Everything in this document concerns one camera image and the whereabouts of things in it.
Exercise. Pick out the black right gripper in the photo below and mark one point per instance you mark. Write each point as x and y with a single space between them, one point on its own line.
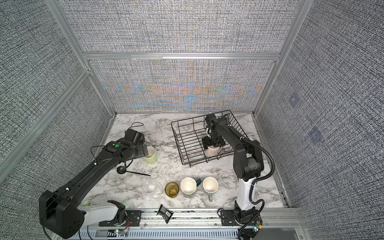
206 142

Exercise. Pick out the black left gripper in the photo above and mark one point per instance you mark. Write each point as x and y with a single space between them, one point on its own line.
143 151

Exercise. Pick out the pink ceramic mug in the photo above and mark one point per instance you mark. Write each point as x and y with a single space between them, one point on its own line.
212 151

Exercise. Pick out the light green ceramic mug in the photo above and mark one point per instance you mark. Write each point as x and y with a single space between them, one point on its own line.
151 158

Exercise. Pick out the clear glass cup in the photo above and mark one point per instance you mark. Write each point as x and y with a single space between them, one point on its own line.
149 185

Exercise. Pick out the teal mug white inside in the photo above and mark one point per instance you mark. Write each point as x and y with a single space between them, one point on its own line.
189 186

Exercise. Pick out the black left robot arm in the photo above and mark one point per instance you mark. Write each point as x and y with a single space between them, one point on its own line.
61 211

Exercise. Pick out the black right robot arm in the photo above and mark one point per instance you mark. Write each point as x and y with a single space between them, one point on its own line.
247 163

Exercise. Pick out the black measuring spoon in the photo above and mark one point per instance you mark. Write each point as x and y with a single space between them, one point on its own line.
129 171

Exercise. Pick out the amber glass cup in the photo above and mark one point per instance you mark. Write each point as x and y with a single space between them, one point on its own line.
172 189

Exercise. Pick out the small black packet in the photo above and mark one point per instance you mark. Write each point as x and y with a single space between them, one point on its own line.
165 213

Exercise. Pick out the black wire dish rack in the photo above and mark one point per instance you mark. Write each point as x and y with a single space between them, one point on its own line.
194 143

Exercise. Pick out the cream mug grey handle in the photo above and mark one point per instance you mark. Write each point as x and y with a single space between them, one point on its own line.
210 186

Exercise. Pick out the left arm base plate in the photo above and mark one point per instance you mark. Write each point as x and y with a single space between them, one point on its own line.
130 218

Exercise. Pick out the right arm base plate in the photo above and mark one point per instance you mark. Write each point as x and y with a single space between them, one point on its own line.
231 216

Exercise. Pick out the aluminium front rail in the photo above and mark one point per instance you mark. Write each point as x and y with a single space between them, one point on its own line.
201 224

